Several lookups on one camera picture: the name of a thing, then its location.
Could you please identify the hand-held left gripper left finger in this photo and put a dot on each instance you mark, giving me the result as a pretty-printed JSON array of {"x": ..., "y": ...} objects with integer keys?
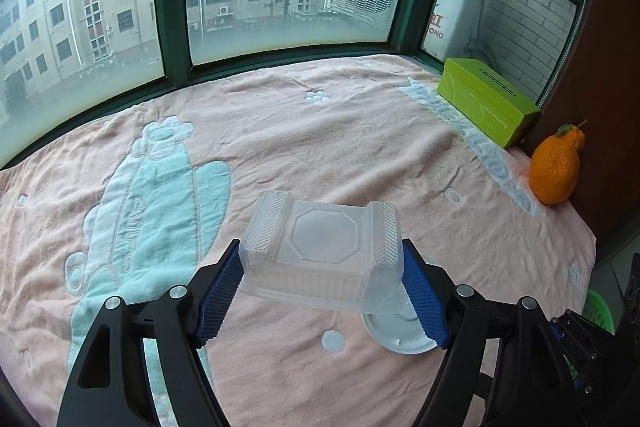
[{"x": 220, "y": 292}]

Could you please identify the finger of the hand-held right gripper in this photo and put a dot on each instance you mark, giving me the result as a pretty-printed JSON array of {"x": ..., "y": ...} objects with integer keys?
[{"x": 580, "y": 337}]

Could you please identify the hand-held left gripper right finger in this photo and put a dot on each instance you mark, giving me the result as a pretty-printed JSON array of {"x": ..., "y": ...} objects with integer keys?
[{"x": 422, "y": 297}]

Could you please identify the green plastic basket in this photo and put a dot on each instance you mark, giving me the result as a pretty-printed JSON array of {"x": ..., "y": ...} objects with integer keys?
[{"x": 599, "y": 309}]

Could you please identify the clear plastic container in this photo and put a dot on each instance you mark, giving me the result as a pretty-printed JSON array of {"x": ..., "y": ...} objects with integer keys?
[{"x": 325, "y": 252}]

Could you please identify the white plastic lid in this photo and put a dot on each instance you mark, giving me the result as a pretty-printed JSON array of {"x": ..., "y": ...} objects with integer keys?
[{"x": 400, "y": 334}]

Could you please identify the pink printed blanket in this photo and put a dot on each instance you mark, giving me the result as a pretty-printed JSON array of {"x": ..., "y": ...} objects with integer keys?
[{"x": 300, "y": 142}]

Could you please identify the large orange citrus fruit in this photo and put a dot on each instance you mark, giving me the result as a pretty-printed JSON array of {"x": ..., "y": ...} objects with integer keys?
[{"x": 554, "y": 167}]

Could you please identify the green tissue box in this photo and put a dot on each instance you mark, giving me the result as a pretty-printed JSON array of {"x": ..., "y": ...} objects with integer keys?
[{"x": 485, "y": 102}]

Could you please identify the wooden cabinet panel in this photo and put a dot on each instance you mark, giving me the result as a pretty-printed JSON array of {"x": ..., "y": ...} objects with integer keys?
[{"x": 600, "y": 107}]

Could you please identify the printed sign outside window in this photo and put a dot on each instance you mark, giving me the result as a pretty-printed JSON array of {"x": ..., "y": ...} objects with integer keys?
[{"x": 436, "y": 22}]

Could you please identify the green window frame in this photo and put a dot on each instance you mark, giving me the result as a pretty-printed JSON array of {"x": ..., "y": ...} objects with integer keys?
[{"x": 172, "y": 7}]

